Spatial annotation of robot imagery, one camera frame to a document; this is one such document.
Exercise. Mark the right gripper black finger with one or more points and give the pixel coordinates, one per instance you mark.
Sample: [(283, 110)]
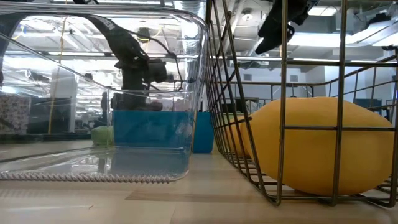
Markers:
[(273, 42), (270, 21)]

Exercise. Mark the short ridged green cucumber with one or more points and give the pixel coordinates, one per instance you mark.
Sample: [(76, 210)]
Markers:
[(102, 136)]

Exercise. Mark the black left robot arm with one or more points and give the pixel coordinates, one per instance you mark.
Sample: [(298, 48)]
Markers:
[(121, 40)]

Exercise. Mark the blue plastic bin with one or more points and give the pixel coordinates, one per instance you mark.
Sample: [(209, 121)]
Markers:
[(203, 133)]

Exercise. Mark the yellow plastic bin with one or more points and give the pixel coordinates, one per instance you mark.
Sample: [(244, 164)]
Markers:
[(233, 137)]

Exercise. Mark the yellow lemon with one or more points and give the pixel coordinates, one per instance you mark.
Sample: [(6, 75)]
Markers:
[(311, 155)]

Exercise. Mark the patterned box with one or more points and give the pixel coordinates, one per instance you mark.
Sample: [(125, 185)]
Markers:
[(14, 113)]

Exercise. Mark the clear plastic container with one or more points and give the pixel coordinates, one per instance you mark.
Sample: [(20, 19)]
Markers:
[(31, 155)]

